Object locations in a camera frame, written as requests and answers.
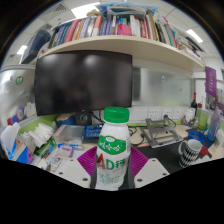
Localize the clear plastic box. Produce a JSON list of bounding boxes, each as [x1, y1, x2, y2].
[[53, 124, 86, 146]]

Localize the blue plastic box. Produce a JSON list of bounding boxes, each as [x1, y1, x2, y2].
[[83, 124, 105, 139]]

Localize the black red-edged desk mat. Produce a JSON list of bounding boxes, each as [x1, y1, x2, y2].
[[136, 141, 214, 174]]

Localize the flat round red coaster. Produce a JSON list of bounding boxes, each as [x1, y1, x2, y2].
[[199, 145, 213, 160]]

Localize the coiled blue cable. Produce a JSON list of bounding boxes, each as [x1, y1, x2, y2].
[[187, 130, 206, 144]]

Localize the stack of white napkins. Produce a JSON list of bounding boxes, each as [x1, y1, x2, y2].
[[28, 122, 56, 146]]

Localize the white green-capped drink bottle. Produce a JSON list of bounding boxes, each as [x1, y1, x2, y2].
[[94, 106, 132, 192]]

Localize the black computer monitor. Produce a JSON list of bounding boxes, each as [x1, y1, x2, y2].
[[34, 50, 134, 126]]

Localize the purple pennant flag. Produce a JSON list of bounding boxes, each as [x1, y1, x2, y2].
[[204, 65, 218, 98]]

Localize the round blue container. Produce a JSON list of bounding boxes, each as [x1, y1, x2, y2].
[[55, 113, 77, 127]]

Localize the white wall outlet strip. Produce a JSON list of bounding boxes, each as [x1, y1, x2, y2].
[[128, 106, 191, 123]]

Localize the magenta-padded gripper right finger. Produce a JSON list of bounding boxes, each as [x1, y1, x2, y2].
[[128, 146, 171, 190]]

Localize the black white checkered mug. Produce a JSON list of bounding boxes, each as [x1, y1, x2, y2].
[[178, 138, 203, 168]]

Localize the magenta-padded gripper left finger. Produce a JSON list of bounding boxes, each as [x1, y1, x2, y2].
[[54, 146, 98, 190]]

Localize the grey metal laptop stand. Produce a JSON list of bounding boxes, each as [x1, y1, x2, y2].
[[140, 117, 184, 149]]

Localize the dark wine bottle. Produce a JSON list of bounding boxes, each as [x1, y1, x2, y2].
[[190, 92, 198, 118]]

